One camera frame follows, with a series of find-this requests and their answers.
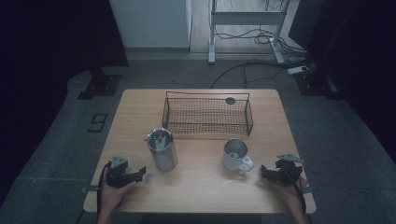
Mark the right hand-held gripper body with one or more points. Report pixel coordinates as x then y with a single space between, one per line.
288 174

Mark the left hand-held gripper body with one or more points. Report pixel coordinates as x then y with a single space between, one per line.
116 174

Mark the stainless steel tumbler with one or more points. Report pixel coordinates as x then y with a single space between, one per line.
162 152

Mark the white mug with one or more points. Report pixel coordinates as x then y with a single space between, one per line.
235 157

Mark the person's right hand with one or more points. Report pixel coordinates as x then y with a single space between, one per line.
294 196

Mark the person's left hand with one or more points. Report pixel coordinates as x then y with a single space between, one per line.
110 196

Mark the grey tape strip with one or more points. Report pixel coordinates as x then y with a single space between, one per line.
308 189
91 188

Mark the black round table grommet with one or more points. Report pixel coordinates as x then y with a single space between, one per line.
230 100

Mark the black stand base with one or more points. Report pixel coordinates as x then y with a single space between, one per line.
101 85
314 84

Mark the white power strip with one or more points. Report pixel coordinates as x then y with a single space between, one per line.
297 69

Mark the dark curtain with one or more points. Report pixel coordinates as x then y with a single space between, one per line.
358 46
46 46

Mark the white cabinet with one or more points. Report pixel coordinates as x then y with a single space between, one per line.
152 23

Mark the white desk frame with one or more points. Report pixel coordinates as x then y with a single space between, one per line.
246 18

